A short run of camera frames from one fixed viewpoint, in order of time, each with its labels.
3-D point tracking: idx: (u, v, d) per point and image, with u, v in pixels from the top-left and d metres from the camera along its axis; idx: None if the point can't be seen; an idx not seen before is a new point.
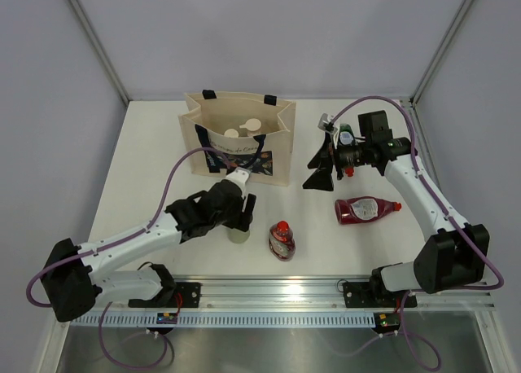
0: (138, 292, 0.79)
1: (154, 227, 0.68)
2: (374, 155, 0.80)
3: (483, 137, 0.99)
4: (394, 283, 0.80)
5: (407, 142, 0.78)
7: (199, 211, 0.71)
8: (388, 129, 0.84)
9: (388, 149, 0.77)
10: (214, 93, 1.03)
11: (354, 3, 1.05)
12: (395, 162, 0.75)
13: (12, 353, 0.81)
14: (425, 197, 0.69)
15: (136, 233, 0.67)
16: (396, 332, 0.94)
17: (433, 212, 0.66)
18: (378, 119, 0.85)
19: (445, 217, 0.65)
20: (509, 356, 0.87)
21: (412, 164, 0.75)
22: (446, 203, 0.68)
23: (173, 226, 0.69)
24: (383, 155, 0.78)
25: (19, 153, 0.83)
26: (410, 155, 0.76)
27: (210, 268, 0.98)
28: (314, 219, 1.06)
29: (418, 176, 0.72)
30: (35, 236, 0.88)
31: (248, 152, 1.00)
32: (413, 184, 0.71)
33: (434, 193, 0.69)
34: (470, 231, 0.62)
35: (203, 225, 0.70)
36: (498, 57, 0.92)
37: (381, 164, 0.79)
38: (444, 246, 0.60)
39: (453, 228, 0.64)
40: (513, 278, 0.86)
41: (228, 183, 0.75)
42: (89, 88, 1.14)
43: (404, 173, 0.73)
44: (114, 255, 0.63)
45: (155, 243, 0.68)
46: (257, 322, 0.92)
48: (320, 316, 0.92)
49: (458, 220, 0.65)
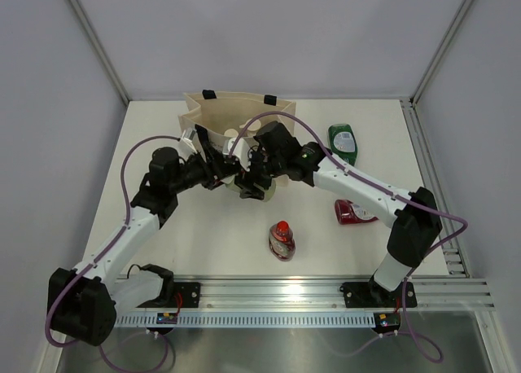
0: (146, 293, 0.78)
1: (133, 221, 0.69)
2: (296, 173, 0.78)
3: (483, 136, 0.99)
4: (388, 278, 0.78)
5: (315, 146, 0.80)
7: (156, 193, 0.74)
8: (291, 139, 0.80)
9: (306, 162, 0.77)
10: (214, 93, 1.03)
11: (354, 3, 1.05)
12: (318, 171, 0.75)
13: (12, 353, 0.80)
14: (365, 189, 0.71)
15: (119, 233, 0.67)
16: (396, 332, 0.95)
17: (381, 199, 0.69)
18: (278, 135, 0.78)
19: (392, 197, 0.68)
20: (509, 356, 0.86)
21: (334, 164, 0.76)
22: (383, 184, 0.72)
23: (147, 213, 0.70)
24: (304, 170, 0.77)
25: (19, 151, 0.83)
26: (328, 157, 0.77)
27: (210, 269, 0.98)
28: (313, 219, 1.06)
29: (348, 173, 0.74)
30: (34, 235, 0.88)
31: None
32: (347, 182, 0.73)
33: (369, 182, 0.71)
34: (419, 199, 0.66)
35: (169, 200, 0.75)
36: (499, 56, 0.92)
37: (307, 178, 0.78)
38: (409, 223, 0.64)
39: (404, 204, 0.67)
40: (514, 277, 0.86)
41: (160, 153, 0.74)
42: (89, 87, 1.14)
43: (334, 177, 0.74)
44: (113, 257, 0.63)
45: (141, 234, 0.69)
46: (257, 322, 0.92)
48: (321, 316, 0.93)
49: (402, 192, 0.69)
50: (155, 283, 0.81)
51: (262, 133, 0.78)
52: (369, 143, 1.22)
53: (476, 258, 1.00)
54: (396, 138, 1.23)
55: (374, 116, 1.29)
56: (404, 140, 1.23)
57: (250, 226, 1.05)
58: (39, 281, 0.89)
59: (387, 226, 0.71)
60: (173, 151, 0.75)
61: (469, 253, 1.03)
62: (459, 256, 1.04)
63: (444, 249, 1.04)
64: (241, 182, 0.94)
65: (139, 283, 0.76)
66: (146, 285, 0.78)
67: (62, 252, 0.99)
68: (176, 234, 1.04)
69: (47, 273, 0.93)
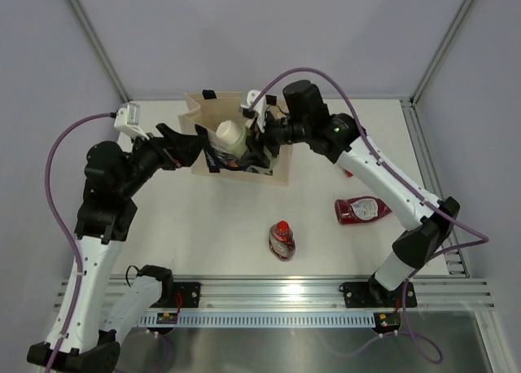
0: (147, 300, 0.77)
1: (86, 264, 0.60)
2: (321, 145, 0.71)
3: (482, 136, 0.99)
4: (388, 276, 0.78)
5: (347, 119, 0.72)
7: (104, 204, 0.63)
8: (322, 106, 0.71)
9: (336, 137, 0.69)
10: (213, 93, 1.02)
11: (355, 2, 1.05)
12: (349, 152, 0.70)
13: (12, 352, 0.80)
14: (394, 185, 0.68)
15: (77, 285, 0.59)
16: (396, 332, 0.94)
17: (409, 201, 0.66)
18: (311, 98, 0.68)
19: (421, 202, 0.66)
20: (509, 357, 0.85)
21: (367, 149, 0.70)
22: (413, 185, 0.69)
23: (99, 244, 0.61)
24: (333, 144, 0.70)
25: (19, 151, 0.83)
26: (361, 138, 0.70)
27: (210, 269, 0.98)
28: (314, 219, 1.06)
29: (381, 164, 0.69)
30: (34, 234, 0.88)
31: None
32: (378, 173, 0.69)
33: (401, 178, 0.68)
34: (447, 210, 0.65)
35: (123, 209, 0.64)
36: (499, 56, 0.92)
37: (331, 153, 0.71)
38: (431, 234, 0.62)
39: (430, 211, 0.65)
40: (514, 277, 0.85)
41: (95, 155, 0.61)
42: (89, 86, 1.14)
43: (365, 163, 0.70)
44: (82, 317, 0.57)
45: (102, 270, 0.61)
46: (257, 322, 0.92)
48: (321, 316, 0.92)
49: (431, 198, 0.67)
50: (145, 287, 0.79)
51: (294, 93, 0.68)
52: None
53: (476, 258, 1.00)
54: (396, 138, 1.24)
55: (375, 116, 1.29)
56: (404, 141, 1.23)
57: (250, 226, 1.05)
58: (39, 281, 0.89)
59: (406, 228, 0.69)
60: (112, 147, 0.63)
61: (469, 253, 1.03)
62: (458, 256, 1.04)
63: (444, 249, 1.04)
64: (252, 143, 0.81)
65: (128, 298, 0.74)
66: (137, 296, 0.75)
67: (62, 252, 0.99)
68: (175, 234, 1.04)
69: (47, 273, 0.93)
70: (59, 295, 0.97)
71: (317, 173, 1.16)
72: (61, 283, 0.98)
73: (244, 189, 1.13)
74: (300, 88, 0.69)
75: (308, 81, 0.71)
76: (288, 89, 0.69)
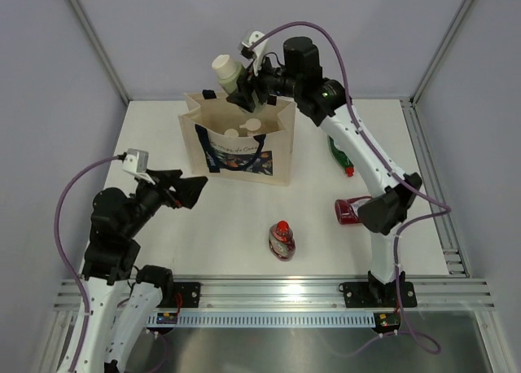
0: (146, 313, 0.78)
1: (93, 304, 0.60)
2: (307, 106, 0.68)
3: (483, 136, 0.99)
4: (382, 268, 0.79)
5: (338, 86, 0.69)
7: (108, 246, 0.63)
8: (317, 68, 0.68)
9: (324, 100, 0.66)
10: (214, 93, 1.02)
11: (355, 2, 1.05)
12: (333, 116, 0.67)
13: (12, 352, 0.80)
14: (366, 154, 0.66)
15: (84, 325, 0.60)
16: (396, 332, 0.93)
17: (378, 170, 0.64)
18: (310, 58, 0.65)
19: (388, 173, 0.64)
20: (509, 357, 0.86)
21: (349, 116, 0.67)
22: (387, 157, 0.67)
23: (106, 285, 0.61)
24: (318, 107, 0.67)
25: (19, 151, 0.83)
26: (347, 106, 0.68)
27: (210, 270, 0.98)
28: (314, 219, 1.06)
29: (359, 133, 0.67)
30: (34, 234, 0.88)
31: (248, 152, 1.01)
32: (355, 141, 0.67)
33: (375, 148, 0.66)
34: (413, 183, 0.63)
35: (127, 251, 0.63)
36: (499, 56, 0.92)
37: (317, 116, 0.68)
38: (391, 202, 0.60)
39: (396, 182, 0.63)
40: (514, 277, 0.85)
41: (101, 199, 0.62)
42: (89, 86, 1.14)
43: (344, 129, 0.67)
44: (89, 355, 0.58)
45: (109, 309, 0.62)
46: (257, 322, 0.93)
48: (320, 316, 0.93)
49: (400, 172, 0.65)
50: (145, 299, 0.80)
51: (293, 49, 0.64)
52: None
53: (476, 258, 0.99)
54: (396, 138, 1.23)
55: (375, 116, 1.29)
56: (404, 141, 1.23)
57: (250, 226, 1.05)
58: (38, 281, 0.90)
59: (371, 196, 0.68)
60: (116, 191, 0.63)
61: (469, 253, 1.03)
62: (458, 256, 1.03)
63: (444, 249, 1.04)
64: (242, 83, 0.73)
65: (130, 319, 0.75)
66: (137, 315, 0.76)
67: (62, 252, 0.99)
68: (175, 234, 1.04)
69: (47, 273, 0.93)
70: (60, 295, 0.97)
71: (317, 173, 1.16)
72: (61, 283, 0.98)
73: (244, 189, 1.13)
74: (300, 46, 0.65)
75: (309, 39, 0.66)
76: (288, 44, 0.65)
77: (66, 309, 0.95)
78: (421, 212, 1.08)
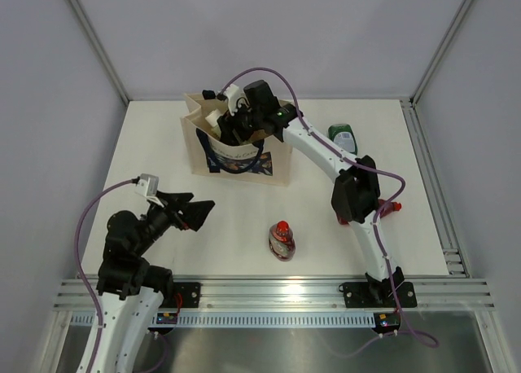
0: (148, 319, 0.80)
1: (106, 317, 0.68)
2: (269, 128, 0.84)
3: (482, 136, 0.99)
4: (372, 263, 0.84)
5: (292, 107, 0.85)
7: (120, 264, 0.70)
8: (273, 97, 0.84)
9: (279, 119, 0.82)
10: (214, 94, 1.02)
11: (355, 2, 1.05)
12: (288, 128, 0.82)
13: (12, 352, 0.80)
14: (321, 149, 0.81)
15: (98, 337, 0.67)
16: (396, 332, 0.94)
17: (331, 160, 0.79)
18: (260, 90, 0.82)
19: (340, 159, 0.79)
20: (509, 357, 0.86)
21: (301, 125, 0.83)
22: (338, 147, 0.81)
23: (117, 301, 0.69)
24: (278, 125, 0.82)
25: (19, 150, 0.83)
26: (299, 119, 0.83)
27: (210, 269, 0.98)
28: (314, 219, 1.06)
29: (311, 134, 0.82)
30: (34, 234, 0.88)
31: (247, 157, 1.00)
32: (310, 142, 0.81)
33: (326, 142, 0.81)
34: (361, 161, 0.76)
35: (138, 266, 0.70)
36: (499, 56, 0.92)
37: (278, 133, 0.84)
38: (348, 182, 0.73)
39: (348, 165, 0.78)
40: (514, 278, 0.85)
41: (116, 221, 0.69)
42: (89, 86, 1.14)
43: (299, 135, 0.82)
44: (102, 366, 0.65)
45: (120, 323, 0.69)
46: (257, 322, 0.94)
48: (320, 316, 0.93)
49: (350, 156, 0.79)
50: (146, 304, 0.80)
51: (247, 88, 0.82)
52: (369, 142, 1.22)
53: (476, 258, 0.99)
54: (396, 139, 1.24)
55: (375, 116, 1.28)
56: (404, 141, 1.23)
57: (249, 226, 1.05)
58: (38, 281, 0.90)
59: None
60: (129, 215, 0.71)
61: (468, 253, 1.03)
62: (458, 256, 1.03)
63: (444, 249, 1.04)
64: (224, 123, 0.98)
65: (133, 328, 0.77)
66: (139, 324, 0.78)
67: (62, 252, 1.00)
68: (175, 234, 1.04)
69: (47, 273, 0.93)
70: (60, 296, 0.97)
71: (317, 173, 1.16)
72: (61, 283, 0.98)
73: (243, 189, 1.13)
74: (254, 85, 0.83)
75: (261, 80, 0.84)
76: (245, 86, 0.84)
77: (66, 309, 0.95)
78: (421, 212, 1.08)
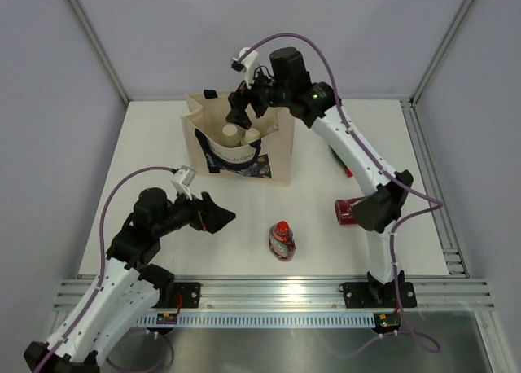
0: (139, 313, 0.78)
1: (106, 281, 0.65)
2: (299, 109, 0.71)
3: (482, 136, 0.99)
4: (381, 266, 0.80)
5: (327, 87, 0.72)
7: (137, 238, 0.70)
8: (305, 71, 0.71)
9: (314, 103, 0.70)
10: (214, 93, 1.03)
11: (355, 2, 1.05)
12: (323, 118, 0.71)
13: (12, 353, 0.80)
14: (357, 152, 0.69)
15: (91, 298, 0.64)
16: (396, 332, 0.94)
17: (369, 168, 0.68)
18: (294, 62, 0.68)
19: (379, 171, 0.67)
20: (509, 357, 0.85)
21: (340, 116, 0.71)
22: (377, 155, 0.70)
23: (122, 270, 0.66)
24: (309, 110, 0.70)
25: (20, 150, 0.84)
26: (336, 107, 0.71)
27: (211, 269, 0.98)
28: (314, 219, 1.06)
29: (349, 132, 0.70)
30: (34, 234, 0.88)
31: (245, 160, 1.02)
32: (346, 142, 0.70)
33: (366, 147, 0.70)
34: (402, 179, 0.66)
35: (150, 247, 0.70)
36: (499, 56, 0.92)
37: (307, 118, 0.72)
38: (384, 199, 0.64)
39: (387, 179, 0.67)
40: (513, 278, 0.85)
41: (147, 194, 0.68)
42: (89, 86, 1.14)
43: (335, 130, 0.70)
44: (85, 328, 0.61)
45: (116, 294, 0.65)
46: (257, 322, 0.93)
48: (321, 316, 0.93)
49: (391, 169, 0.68)
50: (142, 296, 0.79)
51: (276, 56, 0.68)
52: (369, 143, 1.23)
53: (476, 258, 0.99)
54: (396, 139, 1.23)
55: (376, 116, 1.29)
56: (404, 141, 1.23)
57: (249, 227, 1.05)
58: (39, 282, 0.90)
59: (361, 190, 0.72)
60: (160, 193, 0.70)
61: (467, 254, 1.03)
62: (458, 256, 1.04)
63: (444, 249, 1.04)
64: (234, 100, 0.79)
65: (123, 314, 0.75)
66: (130, 312, 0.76)
67: (61, 252, 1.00)
68: (175, 234, 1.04)
69: (46, 274, 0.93)
70: (59, 296, 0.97)
71: (317, 173, 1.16)
72: (61, 283, 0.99)
73: (243, 189, 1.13)
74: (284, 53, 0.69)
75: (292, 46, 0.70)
76: (272, 53, 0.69)
77: (66, 309, 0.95)
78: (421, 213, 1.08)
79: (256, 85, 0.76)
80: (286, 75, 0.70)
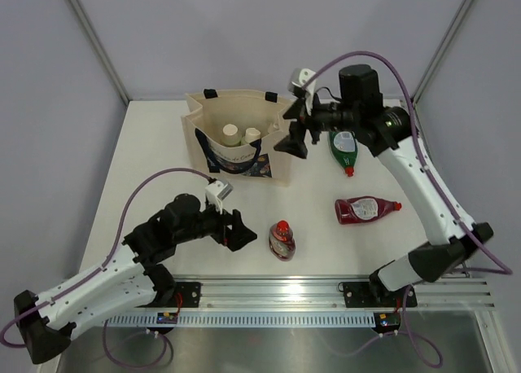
0: (130, 304, 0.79)
1: (111, 264, 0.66)
2: (368, 135, 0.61)
3: (482, 136, 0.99)
4: (393, 280, 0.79)
5: (402, 113, 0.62)
7: (157, 237, 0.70)
8: (378, 93, 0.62)
9: (387, 129, 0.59)
10: (215, 93, 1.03)
11: (355, 2, 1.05)
12: (396, 151, 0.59)
13: (12, 353, 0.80)
14: (431, 195, 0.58)
15: (92, 273, 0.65)
16: (396, 332, 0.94)
17: (444, 217, 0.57)
18: (367, 81, 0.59)
19: (455, 221, 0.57)
20: (509, 356, 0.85)
21: (414, 150, 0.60)
22: (452, 199, 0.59)
23: (129, 262, 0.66)
24: (380, 138, 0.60)
25: (21, 150, 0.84)
26: (412, 138, 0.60)
27: (211, 269, 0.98)
28: (314, 219, 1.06)
29: (425, 170, 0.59)
30: (34, 234, 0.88)
31: (245, 160, 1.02)
32: (418, 180, 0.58)
33: (442, 190, 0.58)
34: (479, 234, 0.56)
35: (163, 249, 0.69)
36: (499, 56, 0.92)
37: (377, 147, 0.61)
38: (457, 255, 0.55)
39: (462, 232, 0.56)
40: (512, 278, 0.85)
41: (182, 199, 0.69)
42: (89, 86, 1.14)
43: (409, 166, 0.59)
44: (72, 300, 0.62)
45: (115, 280, 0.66)
46: (257, 322, 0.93)
48: (321, 316, 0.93)
49: (466, 221, 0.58)
50: (138, 291, 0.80)
51: (348, 73, 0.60)
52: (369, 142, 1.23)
53: (476, 258, 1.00)
54: None
55: None
56: None
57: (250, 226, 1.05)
58: (39, 281, 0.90)
59: (428, 239, 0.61)
60: (196, 204, 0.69)
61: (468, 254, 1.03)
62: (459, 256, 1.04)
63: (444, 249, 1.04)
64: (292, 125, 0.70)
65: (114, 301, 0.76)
66: (121, 301, 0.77)
67: (62, 252, 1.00)
68: None
69: (47, 274, 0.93)
70: None
71: (317, 173, 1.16)
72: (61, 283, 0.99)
73: (243, 189, 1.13)
74: (356, 71, 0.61)
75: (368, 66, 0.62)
76: (343, 69, 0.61)
77: None
78: None
79: (317, 107, 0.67)
80: (358, 95, 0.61)
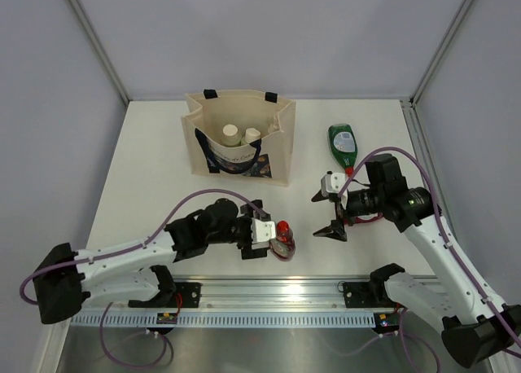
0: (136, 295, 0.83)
1: (152, 244, 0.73)
2: (393, 212, 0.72)
3: (483, 136, 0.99)
4: (400, 296, 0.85)
5: (426, 194, 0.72)
7: (194, 234, 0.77)
8: (401, 177, 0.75)
9: (409, 207, 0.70)
10: (214, 93, 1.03)
11: (355, 2, 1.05)
12: (419, 226, 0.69)
13: (12, 353, 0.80)
14: (455, 272, 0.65)
15: (133, 247, 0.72)
16: (396, 332, 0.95)
17: (470, 294, 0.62)
18: (387, 166, 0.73)
19: (482, 299, 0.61)
20: (509, 355, 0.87)
21: (438, 230, 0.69)
22: (479, 278, 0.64)
23: (169, 247, 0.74)
24: (404, 214, 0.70)
25: (19, 149, 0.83)
26: (435, 217, 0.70)
27: (211, 269, 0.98)
28: (314, 219, 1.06)
29: (448, 247, 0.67)
30: (33, 234, 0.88)
31: (245, 160, 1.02)
32: (442, 256, 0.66)
33: (466, 268, 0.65)
34: (509, 318, 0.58)
35: (196, 245, 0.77)
36: (500, 55, 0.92)
37: (402, 222, 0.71)
38: (485, 336, 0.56)
39: (491, 313, 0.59)
40: (513, 278, 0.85)
41: (224, 204, 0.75)
42: (89, 85, 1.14)
43: (431, 242, 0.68)
44: (111, 265, 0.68)
45: (151, 259, 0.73)
46: (257, 322, 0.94)
48: (321, 316, 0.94)
49: (496, 300, 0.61)
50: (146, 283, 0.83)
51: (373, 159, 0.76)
52: (369, 142, 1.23)
53: (477, 259, 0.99)
54: (396, 138, 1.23)
55: (376, 117, 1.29)
56: (404, 140, 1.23)
57: None
58: None
59: (459, 319, 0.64)
60: (234, 209, 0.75)
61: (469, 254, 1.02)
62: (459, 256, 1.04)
63: None
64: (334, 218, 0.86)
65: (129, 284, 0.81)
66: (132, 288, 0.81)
67: None
68: None
69: None
70: None
71: (317, 173, 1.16)
72: None
73: (243, 189, 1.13)
74: (380, 159, 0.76)
75: (390, 154, 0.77)
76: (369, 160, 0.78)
77: None
78: None
79: (351, 197, 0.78)
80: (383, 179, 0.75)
